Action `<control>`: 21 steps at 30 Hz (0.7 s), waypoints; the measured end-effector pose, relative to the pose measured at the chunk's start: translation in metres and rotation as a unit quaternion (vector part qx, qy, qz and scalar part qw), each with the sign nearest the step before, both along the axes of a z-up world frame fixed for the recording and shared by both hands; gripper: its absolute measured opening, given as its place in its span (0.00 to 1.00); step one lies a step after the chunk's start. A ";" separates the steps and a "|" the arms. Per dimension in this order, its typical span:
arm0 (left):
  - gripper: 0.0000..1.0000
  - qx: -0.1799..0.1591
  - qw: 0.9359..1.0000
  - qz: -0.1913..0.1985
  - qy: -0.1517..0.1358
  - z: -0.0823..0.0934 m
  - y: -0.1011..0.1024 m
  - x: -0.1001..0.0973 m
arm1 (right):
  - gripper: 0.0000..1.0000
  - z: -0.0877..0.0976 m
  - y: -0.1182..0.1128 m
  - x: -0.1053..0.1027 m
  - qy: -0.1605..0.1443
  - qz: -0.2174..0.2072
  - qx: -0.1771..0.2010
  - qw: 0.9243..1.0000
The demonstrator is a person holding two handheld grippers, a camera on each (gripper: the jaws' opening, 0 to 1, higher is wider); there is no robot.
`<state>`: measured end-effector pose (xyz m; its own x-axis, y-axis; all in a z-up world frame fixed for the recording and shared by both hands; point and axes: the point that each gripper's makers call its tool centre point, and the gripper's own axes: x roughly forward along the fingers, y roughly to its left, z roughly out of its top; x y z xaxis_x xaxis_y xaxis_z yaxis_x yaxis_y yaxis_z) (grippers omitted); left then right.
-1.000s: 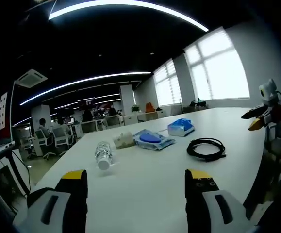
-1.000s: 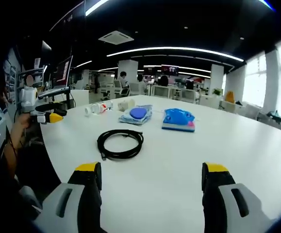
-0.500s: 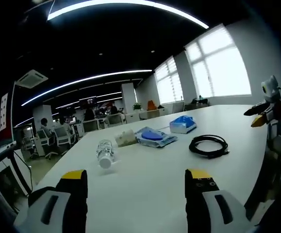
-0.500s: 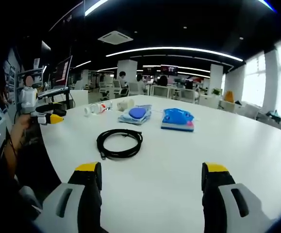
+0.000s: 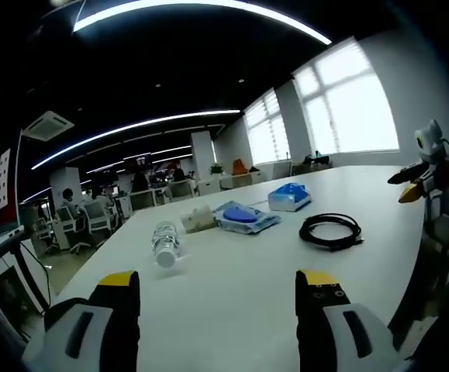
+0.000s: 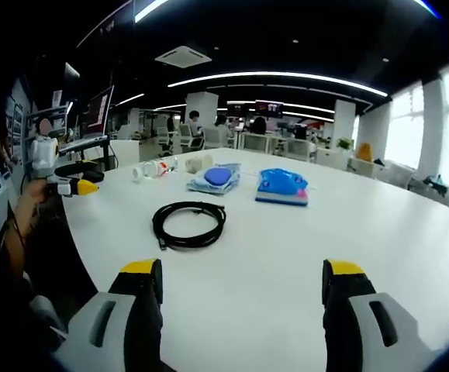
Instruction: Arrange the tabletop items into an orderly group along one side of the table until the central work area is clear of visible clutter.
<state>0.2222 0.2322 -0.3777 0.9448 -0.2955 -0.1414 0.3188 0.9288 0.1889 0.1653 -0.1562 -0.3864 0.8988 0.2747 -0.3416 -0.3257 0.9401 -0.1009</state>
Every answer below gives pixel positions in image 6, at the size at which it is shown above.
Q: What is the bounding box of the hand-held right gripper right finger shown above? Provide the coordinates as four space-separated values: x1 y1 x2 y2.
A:
322 258 438 372

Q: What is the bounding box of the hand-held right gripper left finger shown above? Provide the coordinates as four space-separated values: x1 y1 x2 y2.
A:
55 258 171 372

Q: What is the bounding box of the white bottle with red label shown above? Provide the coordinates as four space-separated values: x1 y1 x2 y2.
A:
132 160 171 183

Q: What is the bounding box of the black cable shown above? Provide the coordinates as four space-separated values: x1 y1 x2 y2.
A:
151 201 227 252

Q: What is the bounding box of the cream paper roll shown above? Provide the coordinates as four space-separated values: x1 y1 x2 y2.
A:
185 153 215 174

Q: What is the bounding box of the blue disc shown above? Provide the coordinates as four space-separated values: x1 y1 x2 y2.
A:
186 162 243 195

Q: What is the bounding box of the blue and pink packet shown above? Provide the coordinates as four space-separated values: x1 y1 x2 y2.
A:
254 167 310 208

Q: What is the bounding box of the person's left hand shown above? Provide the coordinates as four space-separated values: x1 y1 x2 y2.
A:
16 179 57 224

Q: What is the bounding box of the laptop on black stand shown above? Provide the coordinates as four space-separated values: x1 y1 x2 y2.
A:
58 133 112 171

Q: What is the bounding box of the dark computer monitor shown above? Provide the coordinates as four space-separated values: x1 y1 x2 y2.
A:
85 84 116 136

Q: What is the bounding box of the person's grey clothing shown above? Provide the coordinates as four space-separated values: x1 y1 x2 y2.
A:
25 293 69 344

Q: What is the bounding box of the white table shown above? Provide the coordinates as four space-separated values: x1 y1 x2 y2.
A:
61 146 449 372

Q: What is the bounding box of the white office chair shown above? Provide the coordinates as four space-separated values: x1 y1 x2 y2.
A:
202 127 227 150
178 123 204 153

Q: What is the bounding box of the white pillar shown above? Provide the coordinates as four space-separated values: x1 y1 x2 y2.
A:
185 91 219 135
332 98 357 150

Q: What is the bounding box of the ceiling air conditioner vent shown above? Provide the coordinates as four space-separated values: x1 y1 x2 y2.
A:
154 45 213 70

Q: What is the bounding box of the yellow bag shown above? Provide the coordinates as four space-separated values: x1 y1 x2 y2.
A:
355 142 374 163

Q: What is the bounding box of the green potted plant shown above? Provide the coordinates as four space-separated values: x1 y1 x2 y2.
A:
335 136 355 153

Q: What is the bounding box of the hanging display screen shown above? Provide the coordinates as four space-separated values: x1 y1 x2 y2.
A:
254 99 285 118

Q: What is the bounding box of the long ceiling light strip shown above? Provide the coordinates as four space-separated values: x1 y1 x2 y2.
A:
167 71 389 98

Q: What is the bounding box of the wall poster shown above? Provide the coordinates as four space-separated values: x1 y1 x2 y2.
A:
4 95 24 149

